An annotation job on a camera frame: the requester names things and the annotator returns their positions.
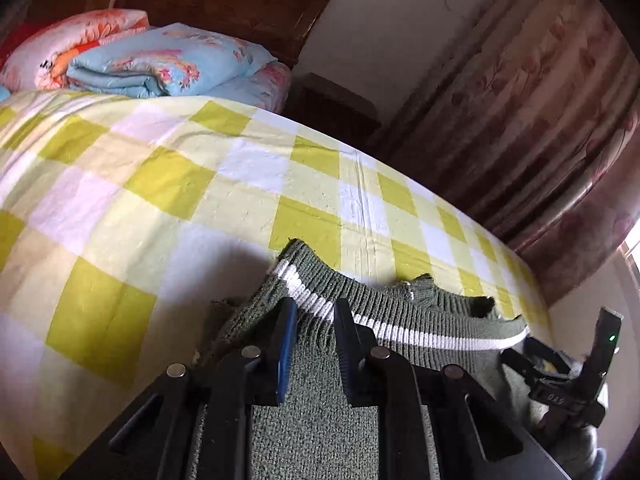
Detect bright window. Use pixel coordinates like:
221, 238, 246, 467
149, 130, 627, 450
620, 220, 640, 281

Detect pink floral quilt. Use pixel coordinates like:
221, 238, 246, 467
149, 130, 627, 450
0, 8, 150, 92

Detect dark wooden nightstand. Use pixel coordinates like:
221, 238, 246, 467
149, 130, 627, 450
285, 72, 383, 148

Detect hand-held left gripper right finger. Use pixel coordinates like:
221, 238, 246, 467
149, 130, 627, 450
334, 298, 558, 480

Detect blue floral quilt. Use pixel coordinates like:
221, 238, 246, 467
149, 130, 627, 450
66, 22, 278, 98

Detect red patterned cloth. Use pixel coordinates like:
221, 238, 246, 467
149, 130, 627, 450
0, 20, 48, 68

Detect large wooden headboard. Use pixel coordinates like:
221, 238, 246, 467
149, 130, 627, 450
114, 0, 338, 68

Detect green knitted sweater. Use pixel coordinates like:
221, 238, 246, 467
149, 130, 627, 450
197, 239, 608, 480

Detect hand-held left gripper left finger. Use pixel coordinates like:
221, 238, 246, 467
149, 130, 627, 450
60, 296, 299, 480

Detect yellow checked bedsheet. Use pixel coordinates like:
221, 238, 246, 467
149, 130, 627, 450
0, 89, 553, 480

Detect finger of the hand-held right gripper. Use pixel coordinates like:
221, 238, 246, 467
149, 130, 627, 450
500, 337, 571, 387

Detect pink floral pillow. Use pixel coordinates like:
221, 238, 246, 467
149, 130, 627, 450
200, 60, 292, 113

